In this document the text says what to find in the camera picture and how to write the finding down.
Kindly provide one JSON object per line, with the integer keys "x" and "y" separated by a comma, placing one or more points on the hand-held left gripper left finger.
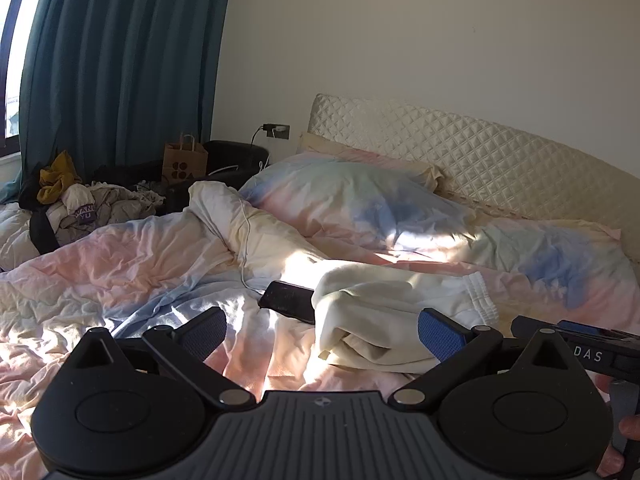
{"x": 202, "y": 332}

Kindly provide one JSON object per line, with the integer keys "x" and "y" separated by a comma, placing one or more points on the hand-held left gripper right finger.
{"x": 442, "y": 335}

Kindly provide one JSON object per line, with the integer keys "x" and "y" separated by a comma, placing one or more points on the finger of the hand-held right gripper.
{"x": 582, "y": 326}

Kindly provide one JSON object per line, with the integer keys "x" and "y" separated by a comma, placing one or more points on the cream pants with striped trim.
{"x": 380, "y": 310}

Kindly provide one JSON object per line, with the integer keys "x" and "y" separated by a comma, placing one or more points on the dark clothes pile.
{"x": 130, "y": 172}

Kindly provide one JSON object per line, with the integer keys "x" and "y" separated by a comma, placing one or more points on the person's right hand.
{"x": 631, "y": 430}

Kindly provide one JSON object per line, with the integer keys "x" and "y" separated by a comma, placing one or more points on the black smartphone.
{"x": 287, "y": 300}

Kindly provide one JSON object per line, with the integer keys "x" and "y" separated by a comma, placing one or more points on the pastel tie-dye duvet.
{"x": 125, "y": 270}

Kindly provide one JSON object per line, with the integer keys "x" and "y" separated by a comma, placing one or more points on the light grey printed garment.
{"x": 85, "y": 215}

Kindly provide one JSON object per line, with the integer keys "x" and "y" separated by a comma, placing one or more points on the brown paper bag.
{"x": 185, "y": 162}

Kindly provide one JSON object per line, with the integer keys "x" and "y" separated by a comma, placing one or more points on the pastel tie-dye pillow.
{"x": 340, "y": 195}

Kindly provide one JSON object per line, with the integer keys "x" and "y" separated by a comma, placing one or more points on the black nightstand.
{"x": 235, "y": 152}

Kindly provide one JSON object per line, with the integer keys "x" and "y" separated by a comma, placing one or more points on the cream quilted headboard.
{"x": 475, "y": 150}

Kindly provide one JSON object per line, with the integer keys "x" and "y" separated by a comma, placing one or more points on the black garment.
{"x": 42, "y": 230}

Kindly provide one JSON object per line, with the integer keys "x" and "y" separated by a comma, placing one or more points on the yellow garment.
{"x": 55, "y": 177}

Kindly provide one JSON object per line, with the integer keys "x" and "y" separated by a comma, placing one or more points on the black charger plug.
{"x": 269, "y": 128}

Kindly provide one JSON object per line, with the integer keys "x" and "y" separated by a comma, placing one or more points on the beige pillow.
{"x": 320, "y": 142}

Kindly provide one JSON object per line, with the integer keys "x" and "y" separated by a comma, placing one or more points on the teal curtain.
{"x": 125, "y": 60}

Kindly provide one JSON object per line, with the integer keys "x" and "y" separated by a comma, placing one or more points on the black framed window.
{"x": 12, "y": 110}

